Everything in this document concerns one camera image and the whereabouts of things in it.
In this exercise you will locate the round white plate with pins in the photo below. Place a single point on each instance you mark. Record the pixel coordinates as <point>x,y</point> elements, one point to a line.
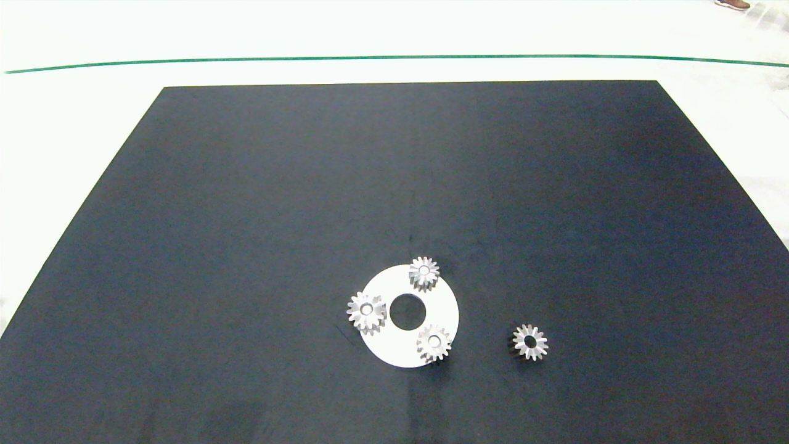
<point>400,348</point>

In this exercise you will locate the large steel gear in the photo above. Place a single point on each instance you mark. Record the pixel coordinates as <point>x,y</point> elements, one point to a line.
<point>357,313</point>

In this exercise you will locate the small steel gear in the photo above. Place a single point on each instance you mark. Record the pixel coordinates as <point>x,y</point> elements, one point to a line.
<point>425,346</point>
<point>432,275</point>
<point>539,344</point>

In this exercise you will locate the person's shoe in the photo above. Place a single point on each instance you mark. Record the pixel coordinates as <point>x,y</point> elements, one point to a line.
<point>733,4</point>

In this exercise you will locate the green tape line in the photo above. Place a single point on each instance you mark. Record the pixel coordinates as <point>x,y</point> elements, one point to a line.
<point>370,58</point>

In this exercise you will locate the dark mat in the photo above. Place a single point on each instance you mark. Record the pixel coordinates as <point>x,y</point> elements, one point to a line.
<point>246,216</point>

